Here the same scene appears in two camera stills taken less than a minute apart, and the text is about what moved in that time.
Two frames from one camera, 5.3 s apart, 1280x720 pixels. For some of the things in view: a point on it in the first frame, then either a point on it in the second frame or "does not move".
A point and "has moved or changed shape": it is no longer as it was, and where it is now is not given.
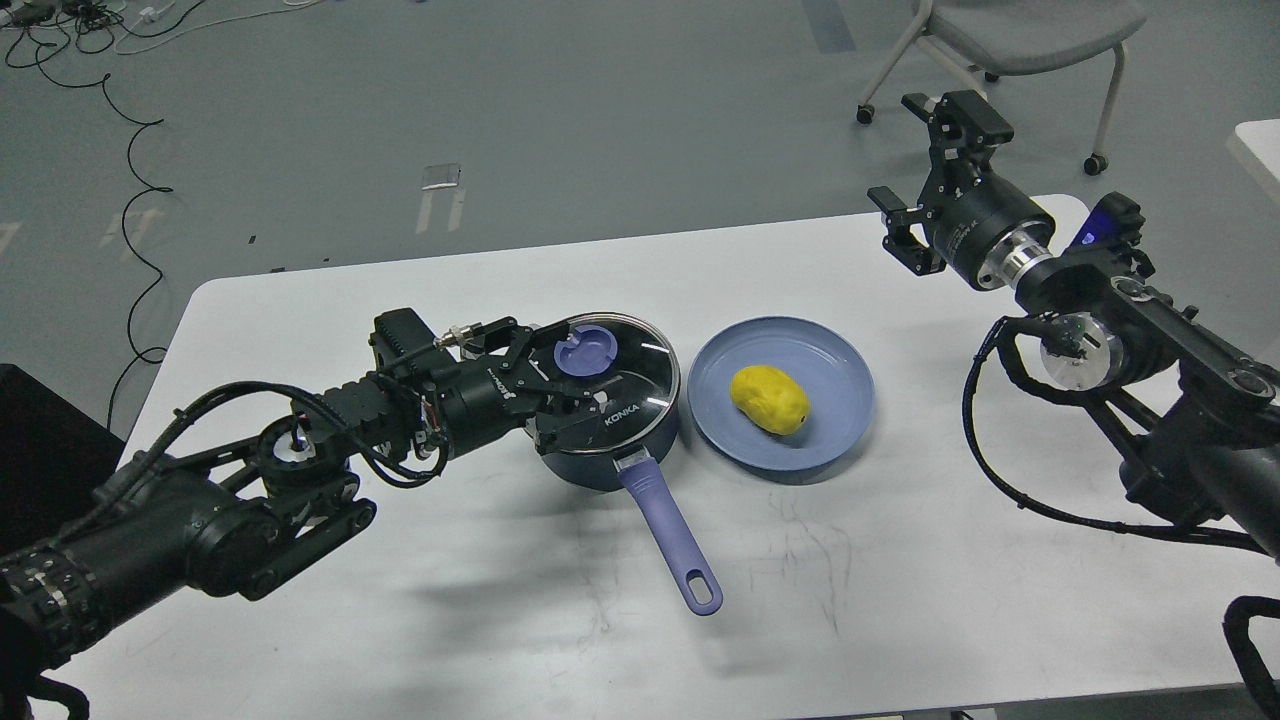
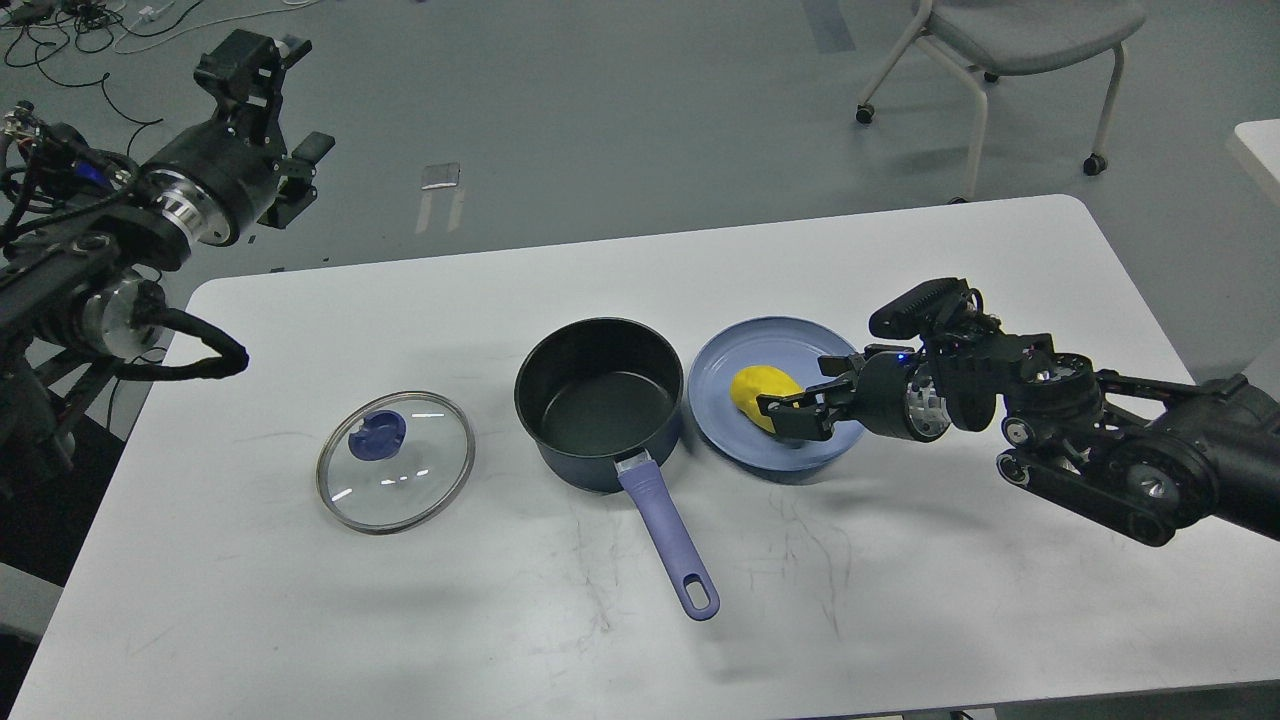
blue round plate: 829,368 does not move
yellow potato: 770,399 does not move
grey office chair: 985,40 does not move
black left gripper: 484,396 -> 222,175
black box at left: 53,455 does not move
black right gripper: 989,234 -> 895,395
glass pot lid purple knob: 585,350 has moved or changed shape
